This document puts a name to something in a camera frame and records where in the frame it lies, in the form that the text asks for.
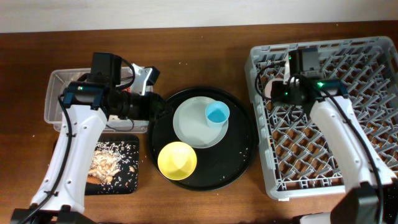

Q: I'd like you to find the pink cup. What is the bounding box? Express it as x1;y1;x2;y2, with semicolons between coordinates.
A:
264;78;285;100

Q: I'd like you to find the yellow bowl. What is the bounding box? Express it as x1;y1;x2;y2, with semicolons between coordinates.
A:
157;142;197;181

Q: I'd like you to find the food scraps pile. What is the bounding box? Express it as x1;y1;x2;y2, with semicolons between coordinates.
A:
88;150;122;184

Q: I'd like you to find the orange carrot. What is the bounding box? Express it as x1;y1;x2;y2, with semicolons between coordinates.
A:
86;175;101;184

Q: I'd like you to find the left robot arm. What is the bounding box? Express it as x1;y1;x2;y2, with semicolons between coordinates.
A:
10;52;172;223

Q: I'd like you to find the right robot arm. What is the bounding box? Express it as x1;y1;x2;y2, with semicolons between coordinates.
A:
267;48;397;223

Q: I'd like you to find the grey dishwasher rack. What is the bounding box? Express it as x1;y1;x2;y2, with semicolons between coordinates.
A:
244;37;397;201

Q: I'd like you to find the light grey plate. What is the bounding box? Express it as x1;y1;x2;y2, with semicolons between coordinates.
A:
172;96;228;149

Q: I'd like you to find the blue cup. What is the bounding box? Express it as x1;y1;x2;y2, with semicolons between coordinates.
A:
205;101;230;128

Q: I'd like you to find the clear plastic storage bin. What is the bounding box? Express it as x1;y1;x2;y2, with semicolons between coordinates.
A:
44;64;154;133

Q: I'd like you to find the black rectangular tray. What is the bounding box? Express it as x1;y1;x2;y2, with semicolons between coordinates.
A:
85;134;139;195

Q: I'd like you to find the black round tray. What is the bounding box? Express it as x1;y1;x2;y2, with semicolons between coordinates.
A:
166;86;259;191

